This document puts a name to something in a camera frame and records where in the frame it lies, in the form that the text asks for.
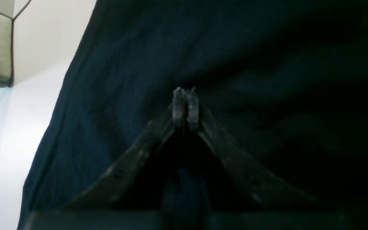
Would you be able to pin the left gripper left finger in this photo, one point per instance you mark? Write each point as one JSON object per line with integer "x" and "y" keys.
{"x": 116, "y": 181}

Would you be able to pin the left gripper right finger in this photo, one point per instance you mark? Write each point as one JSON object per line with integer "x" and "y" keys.
{"x": 248, "y": 174}

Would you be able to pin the black t-shirt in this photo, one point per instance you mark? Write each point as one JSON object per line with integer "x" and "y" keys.
{"x": 287, "y": 78}

